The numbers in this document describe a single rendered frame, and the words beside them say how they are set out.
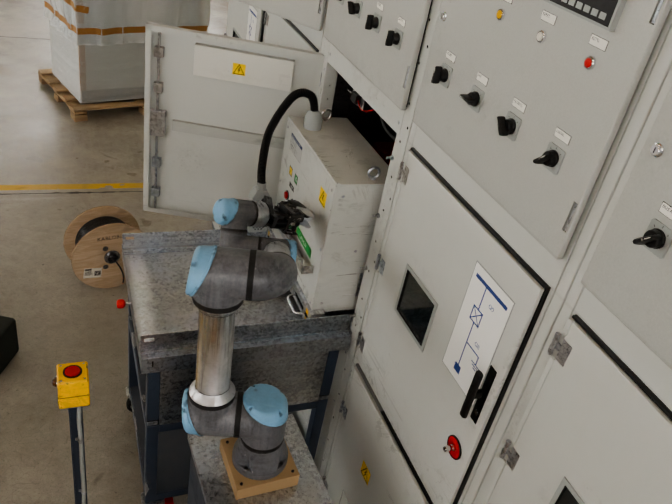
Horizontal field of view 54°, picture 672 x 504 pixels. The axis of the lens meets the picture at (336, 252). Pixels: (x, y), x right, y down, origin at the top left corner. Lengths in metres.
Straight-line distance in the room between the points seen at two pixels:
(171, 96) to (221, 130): 0.22
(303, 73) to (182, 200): 0.72
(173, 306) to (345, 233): 0.63
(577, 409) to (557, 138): 0.50
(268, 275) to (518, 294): 0.53
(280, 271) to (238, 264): 0.10
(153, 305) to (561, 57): 1.49
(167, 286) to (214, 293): 0.87
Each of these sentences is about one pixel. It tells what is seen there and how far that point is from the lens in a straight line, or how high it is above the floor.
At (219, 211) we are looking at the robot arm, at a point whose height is 1.31.
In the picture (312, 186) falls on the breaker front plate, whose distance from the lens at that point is 2.10.
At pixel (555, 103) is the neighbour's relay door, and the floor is 1.90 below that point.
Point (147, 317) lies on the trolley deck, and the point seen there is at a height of 0.85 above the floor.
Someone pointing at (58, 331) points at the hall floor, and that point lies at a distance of 3.47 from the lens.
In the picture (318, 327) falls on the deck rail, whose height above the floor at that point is 0.87.
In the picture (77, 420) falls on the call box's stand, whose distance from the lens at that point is 2.07.
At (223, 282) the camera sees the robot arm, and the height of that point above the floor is 1.39.
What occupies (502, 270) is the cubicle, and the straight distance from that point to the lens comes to 1.43.
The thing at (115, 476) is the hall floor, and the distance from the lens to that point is 2.85.
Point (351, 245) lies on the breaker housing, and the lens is 2.05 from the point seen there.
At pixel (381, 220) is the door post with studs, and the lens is 1.95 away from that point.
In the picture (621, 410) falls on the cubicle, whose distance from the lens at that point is 1.23.
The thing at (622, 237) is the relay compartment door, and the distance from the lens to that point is 1.17.
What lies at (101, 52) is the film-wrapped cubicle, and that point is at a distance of 5.57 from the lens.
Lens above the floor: 2.25
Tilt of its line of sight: 33 degrees down
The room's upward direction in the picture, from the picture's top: 12 degrees clockwise
